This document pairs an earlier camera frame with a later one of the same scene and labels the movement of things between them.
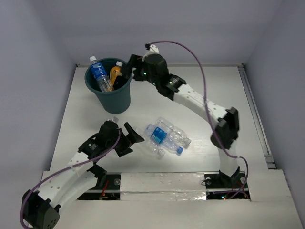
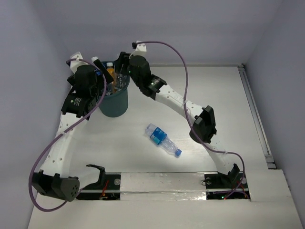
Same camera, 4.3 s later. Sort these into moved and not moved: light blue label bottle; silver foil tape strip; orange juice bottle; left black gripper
Moved: orange juice bottle; left black gripper
Not moved: silver foil tape strip; light blue label bottle
